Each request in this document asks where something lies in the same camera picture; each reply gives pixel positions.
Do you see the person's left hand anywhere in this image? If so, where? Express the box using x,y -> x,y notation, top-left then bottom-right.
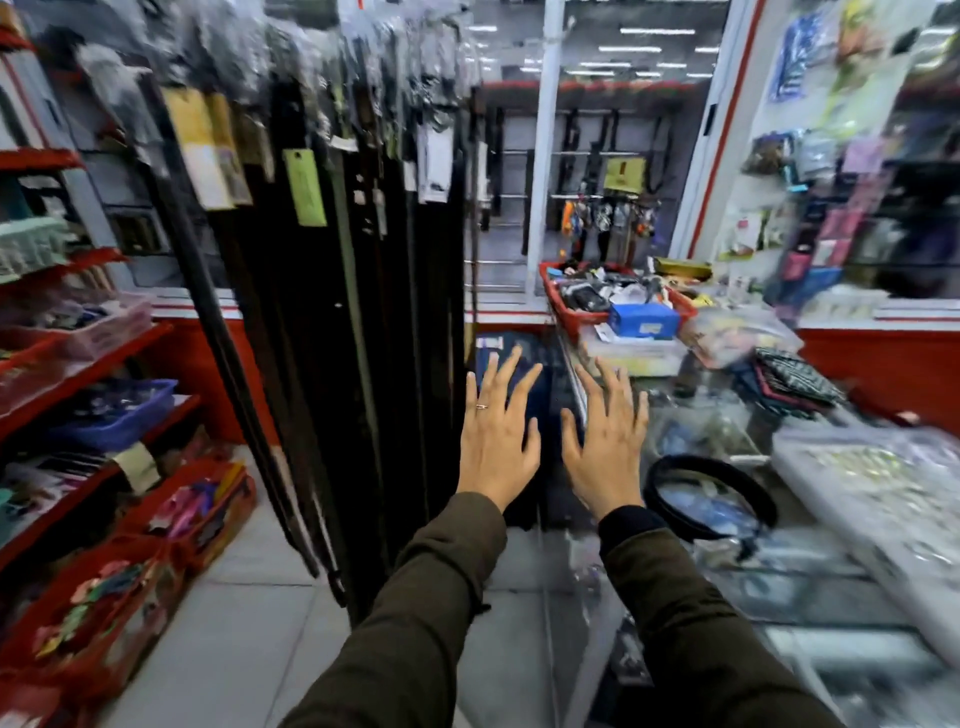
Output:
457,346 -> 543,513

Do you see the blue cardboard box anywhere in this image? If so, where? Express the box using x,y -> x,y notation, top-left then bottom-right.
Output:
607,302 -> 682,341

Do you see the red plastic counter basket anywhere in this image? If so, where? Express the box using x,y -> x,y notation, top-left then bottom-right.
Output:
538,260 -> 699,348

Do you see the white paper belt tag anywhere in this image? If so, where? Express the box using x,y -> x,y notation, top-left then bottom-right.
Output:
417,123 -> 456,205

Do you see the person's right hand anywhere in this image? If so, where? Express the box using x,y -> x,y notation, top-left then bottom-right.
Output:
560,358 -> 651,521

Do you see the coiled black belt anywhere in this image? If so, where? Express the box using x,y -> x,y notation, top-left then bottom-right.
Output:
643,454 -> 780,544

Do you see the clear tray of jewellery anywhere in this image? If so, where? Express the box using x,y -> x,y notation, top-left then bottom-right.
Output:
772,426 -> 960,665

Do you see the pile of patterned cloth pouches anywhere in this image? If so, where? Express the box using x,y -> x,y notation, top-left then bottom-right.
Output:
731,347 -> 846,420

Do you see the white pillar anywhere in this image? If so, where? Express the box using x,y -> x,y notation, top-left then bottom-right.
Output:
523,0 -> 568,265

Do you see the row of hanging black belts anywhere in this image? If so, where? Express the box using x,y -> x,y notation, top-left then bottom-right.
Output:
142,0 -> 483,610

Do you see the yellow paper belt tag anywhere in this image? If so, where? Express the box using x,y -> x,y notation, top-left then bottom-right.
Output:
163,87 -> 253,212

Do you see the clear plastic storage box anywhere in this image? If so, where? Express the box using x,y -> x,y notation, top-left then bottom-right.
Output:
577,324 -> 690,379

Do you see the blue plastic basket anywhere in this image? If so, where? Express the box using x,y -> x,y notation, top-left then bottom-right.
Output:
45,378 -> 180,456

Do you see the clear pink plastic bin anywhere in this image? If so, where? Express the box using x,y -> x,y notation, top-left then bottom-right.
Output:
0,291 -> 156,363

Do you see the yellow sign card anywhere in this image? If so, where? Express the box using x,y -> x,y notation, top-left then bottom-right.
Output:
603,156 -> 648,197

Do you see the green paper belt tag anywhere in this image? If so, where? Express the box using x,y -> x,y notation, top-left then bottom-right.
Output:
283,148 -> 329,228

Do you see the dark blue packet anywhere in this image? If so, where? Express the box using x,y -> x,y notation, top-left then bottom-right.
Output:
474,333 -> 558,455

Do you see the person's right forearm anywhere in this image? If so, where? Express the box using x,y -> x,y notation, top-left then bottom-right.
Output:
597,505 -> 845,728

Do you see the glass display counter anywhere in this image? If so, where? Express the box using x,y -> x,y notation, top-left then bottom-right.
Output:
540,330 -> 960,728

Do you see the person's left forearm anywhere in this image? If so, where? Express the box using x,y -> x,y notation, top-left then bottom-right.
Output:
281,491 -> 511,728

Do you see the clear plastic bag of goods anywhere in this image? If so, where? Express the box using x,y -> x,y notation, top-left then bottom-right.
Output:
678,306 -> 804,371

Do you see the wall display of hanging packets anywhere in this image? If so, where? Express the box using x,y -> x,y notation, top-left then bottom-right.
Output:
718,0 -> 960,320

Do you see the red basket of hair clips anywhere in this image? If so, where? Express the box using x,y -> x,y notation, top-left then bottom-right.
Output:
0,536 -> 189,708
123,457 -> 258,576

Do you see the teal box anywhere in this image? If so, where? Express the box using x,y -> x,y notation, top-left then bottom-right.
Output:
0,216 -> 73,284

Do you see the row of hanging keychains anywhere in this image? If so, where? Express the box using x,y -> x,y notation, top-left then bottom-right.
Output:
558,196 -> 663,264

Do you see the red metal shelf rack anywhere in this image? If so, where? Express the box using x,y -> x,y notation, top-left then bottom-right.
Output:
0,22 -> 204,575

